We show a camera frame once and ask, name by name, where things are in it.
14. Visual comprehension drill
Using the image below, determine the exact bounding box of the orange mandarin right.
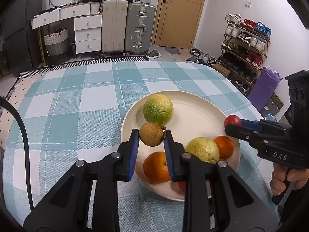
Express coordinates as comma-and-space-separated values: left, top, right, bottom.
214, 136, 234, 160

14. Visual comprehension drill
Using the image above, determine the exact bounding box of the teal checked tablecloth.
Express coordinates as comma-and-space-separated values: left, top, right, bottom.
1, 61, 275, 231

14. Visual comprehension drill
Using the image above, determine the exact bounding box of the large red tomato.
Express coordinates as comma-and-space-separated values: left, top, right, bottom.
178, 182, 185, 192

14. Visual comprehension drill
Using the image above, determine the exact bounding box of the person's right hand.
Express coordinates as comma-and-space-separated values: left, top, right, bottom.
270, 163, 308, 195

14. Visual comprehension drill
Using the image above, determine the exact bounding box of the wooden shoe rack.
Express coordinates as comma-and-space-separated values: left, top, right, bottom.
217, 19, 271, 96

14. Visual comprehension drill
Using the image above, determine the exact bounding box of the green yellow citrus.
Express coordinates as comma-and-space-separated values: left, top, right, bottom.
143, 93, 174, 126

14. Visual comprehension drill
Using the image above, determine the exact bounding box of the brown longan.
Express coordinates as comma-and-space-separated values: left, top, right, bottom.
139, 122, 166, 147

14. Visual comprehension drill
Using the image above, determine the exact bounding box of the yellow guava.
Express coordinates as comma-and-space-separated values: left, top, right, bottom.
185, 137, 220, 164

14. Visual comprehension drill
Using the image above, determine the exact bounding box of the silver suitcase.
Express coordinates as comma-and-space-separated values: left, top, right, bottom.
125, 3, 155, 55

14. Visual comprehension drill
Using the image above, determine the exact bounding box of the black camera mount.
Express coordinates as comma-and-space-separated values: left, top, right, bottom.
285, 70, 308, 136

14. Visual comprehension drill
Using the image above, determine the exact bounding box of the orange mandarin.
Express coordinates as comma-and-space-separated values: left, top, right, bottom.
214, 136, 234, 160
143, 151, 171, 184

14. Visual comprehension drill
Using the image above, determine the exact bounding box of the woven laundry basket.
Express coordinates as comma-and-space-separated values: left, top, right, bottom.
43, 28, 71, 66

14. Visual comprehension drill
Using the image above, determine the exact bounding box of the white drawer cabinet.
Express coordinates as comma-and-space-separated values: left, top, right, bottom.
31, 2, 102, 54

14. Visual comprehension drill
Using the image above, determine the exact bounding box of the purple bag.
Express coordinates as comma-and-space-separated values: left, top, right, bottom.
247, 66, 282, 111

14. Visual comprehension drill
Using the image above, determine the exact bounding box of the beige suitcase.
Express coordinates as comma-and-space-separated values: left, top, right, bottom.
101, 0, 128, 53

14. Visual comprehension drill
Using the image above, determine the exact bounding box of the cream oval plate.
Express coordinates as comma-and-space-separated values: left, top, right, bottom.
121, 91, 226, 202

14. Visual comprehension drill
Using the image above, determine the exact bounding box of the black cable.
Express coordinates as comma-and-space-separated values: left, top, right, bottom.
0, 97, 35, 211

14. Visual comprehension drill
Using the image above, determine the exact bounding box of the wooden door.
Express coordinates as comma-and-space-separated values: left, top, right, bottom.
152, 0, 205, 49

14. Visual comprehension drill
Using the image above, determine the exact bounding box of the small red tomato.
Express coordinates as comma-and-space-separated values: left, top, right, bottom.
224, 115, 241, 127

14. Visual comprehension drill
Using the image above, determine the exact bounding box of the orange mandarin left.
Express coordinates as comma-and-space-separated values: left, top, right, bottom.
143, 151, 171, 184

